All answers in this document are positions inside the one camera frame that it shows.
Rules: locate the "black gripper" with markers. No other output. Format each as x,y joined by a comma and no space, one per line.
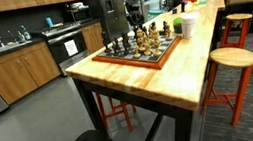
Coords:
133,8

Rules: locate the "light wooden chess piece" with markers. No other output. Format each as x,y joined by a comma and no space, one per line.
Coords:
136,52
140,41
169,34
156,45
147,48

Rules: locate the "tall dark chess piece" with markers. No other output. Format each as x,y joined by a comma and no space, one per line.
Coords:
106,42

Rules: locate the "wooden framed chess board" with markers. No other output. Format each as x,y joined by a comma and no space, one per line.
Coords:
152,60

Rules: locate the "stainless steel refrigerator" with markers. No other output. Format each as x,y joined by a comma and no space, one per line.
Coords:
106,13

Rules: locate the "small dark blue cube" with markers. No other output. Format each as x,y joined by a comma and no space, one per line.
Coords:
174,10

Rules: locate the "green and blue bowl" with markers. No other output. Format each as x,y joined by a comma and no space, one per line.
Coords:
177,25

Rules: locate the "narrow wooden base cabinet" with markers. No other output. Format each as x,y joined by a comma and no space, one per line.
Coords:
93,38

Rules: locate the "black stand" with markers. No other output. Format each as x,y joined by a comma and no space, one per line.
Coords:
183,6

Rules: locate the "white foam cup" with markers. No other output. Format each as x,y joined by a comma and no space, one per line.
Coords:
190,25

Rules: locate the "stainless steel microwave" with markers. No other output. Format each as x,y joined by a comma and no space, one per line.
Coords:
80,15

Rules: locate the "green container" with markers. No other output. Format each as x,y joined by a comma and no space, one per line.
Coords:
202,1

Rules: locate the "white paper on oven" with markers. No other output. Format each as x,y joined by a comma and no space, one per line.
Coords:
71,47

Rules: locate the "stainless steel oven range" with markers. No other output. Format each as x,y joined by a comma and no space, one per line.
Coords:
62,49

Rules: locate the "blue cup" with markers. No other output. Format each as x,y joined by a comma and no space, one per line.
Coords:
49,22

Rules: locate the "wooden stool orange legs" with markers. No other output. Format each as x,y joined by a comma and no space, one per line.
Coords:
239,16
119,110
234,57

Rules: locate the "clear soap bottle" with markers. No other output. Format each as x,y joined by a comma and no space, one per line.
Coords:
26,33

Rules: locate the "wooden butcher-block table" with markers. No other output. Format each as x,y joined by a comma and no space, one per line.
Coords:
182,126

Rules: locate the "wide wooden base cabinet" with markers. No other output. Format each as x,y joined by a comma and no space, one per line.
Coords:
19,73

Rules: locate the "kitchen sink with faucet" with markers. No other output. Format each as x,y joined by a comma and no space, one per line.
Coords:
7,48

